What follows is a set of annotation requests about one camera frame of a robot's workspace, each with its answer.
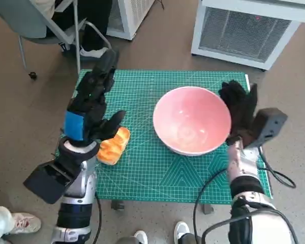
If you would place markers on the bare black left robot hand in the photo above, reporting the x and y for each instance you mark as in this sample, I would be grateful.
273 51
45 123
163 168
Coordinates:
91 106

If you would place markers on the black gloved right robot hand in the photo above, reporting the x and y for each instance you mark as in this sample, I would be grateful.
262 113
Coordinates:
240 114

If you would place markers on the long orange toy bread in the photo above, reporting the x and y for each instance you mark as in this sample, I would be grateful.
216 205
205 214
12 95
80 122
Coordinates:
114 150

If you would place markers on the pink bowl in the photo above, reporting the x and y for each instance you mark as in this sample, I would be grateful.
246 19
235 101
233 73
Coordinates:
190 114

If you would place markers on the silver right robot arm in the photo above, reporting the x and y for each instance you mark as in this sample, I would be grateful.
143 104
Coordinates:
244 183

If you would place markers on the seated person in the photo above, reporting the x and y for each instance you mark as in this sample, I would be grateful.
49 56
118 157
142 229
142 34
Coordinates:
96 25

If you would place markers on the green cutting mat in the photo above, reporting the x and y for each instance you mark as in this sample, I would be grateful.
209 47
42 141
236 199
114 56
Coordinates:
142 172

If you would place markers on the large white mesh appliance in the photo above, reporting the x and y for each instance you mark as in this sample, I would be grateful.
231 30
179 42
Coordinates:
244 28

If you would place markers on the grey table leg foot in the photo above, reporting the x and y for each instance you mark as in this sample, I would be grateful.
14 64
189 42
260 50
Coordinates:
117 205
208 209

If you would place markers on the small white mesh appliance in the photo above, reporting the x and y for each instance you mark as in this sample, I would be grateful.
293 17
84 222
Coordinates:
139 12

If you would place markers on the grey office chair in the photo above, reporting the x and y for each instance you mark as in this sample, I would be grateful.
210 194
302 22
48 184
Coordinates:
20 17

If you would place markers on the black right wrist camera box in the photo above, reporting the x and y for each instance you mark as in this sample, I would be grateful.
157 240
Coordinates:
269 124

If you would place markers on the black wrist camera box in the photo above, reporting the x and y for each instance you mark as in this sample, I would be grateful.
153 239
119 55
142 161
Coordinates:
269 124
48 180

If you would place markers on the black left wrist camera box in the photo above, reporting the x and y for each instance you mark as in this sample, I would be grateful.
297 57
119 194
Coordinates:
48 180

